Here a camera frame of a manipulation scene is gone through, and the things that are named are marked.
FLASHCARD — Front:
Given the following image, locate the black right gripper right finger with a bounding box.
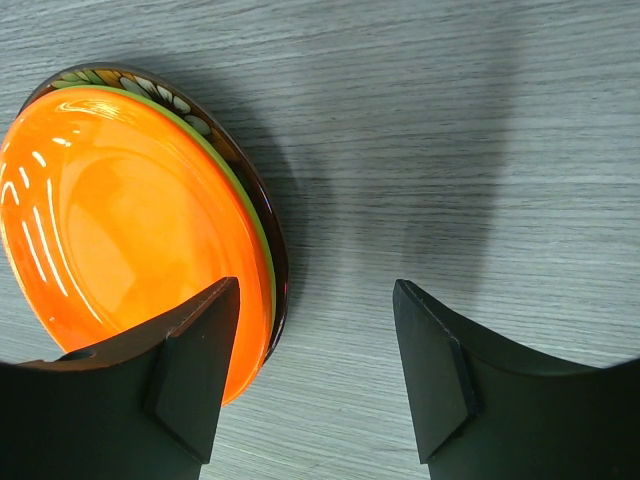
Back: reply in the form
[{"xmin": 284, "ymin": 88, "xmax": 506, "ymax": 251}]
[{"xmin": 393, "ymin": 280, "xmax": 639, "ymax": 479}]

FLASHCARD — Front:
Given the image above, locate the red floral plate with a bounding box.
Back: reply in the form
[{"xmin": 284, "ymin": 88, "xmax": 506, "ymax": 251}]
[{"xmin": 21, "ymin": 62, "xmax": 289, "ymax": 357}]

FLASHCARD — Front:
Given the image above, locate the orange plate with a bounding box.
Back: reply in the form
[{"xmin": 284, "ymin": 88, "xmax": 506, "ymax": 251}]
[{"xmin": 1, "ymin": 87, "xmax": 276, "ymax": 403}]

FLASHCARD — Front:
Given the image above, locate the lime green plate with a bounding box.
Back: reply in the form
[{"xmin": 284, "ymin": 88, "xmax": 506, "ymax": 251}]
[{"xmin": 49, "ymin": 84, "xmax": 278, "ymax": 351}]

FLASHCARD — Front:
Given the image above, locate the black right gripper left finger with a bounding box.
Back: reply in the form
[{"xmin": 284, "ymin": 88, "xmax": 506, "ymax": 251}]
[{"xmin": 1, "ymin": 277, "xmax": 240, "ymax": 479}]

